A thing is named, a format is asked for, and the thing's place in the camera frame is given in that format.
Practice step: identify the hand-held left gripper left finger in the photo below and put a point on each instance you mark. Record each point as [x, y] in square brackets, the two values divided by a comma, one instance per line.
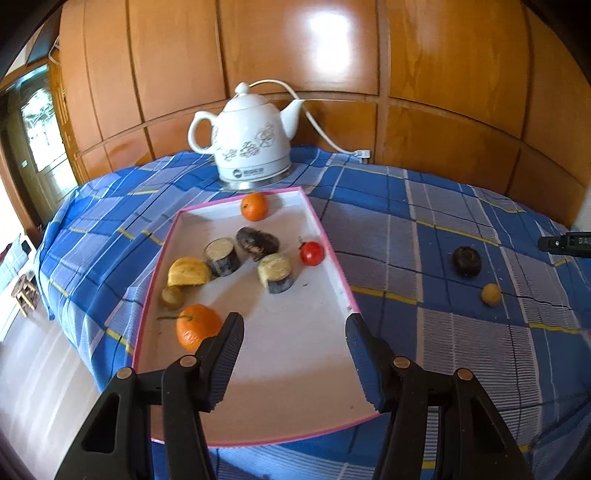
[225, 364]

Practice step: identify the yellow bread piece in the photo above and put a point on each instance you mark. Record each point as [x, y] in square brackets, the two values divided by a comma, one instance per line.
[187, 272]

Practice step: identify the blue checked tablecloth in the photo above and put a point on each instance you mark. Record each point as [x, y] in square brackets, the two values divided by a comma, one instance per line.
[438, 346]

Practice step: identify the white power plug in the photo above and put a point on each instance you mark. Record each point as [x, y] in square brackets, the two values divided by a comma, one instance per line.
[363, 154]

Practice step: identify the small olive green fruit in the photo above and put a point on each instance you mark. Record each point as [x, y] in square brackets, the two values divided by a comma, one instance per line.
[171, 296]

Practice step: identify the orange with green stem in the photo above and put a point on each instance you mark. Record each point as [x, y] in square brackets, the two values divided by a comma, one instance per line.
[194, 327]

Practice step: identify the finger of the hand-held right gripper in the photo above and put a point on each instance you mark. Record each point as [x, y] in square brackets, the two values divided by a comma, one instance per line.
[568, 242]

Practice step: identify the small round yellow fruit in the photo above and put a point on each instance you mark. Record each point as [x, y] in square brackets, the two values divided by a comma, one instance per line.
[491, 294]

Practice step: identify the small wooden stool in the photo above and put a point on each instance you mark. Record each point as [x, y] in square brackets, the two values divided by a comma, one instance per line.
[25, 293]

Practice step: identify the white tray with pink rim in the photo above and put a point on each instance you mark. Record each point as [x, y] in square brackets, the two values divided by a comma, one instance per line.
[286, 360]

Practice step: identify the red tomato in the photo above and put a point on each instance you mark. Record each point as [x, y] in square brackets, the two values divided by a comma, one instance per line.
[311, 253]

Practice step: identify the white ceramic electric kettle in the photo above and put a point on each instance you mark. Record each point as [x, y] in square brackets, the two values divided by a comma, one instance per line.
[251, 138]

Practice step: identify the wooden glass door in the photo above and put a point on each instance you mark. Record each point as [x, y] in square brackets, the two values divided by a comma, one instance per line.
[37, 138]

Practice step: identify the round dark brown fruit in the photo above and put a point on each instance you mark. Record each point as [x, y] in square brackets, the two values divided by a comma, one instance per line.
[467, 261]

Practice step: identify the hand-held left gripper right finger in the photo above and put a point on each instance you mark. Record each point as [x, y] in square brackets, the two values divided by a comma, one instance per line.
[364, 364]

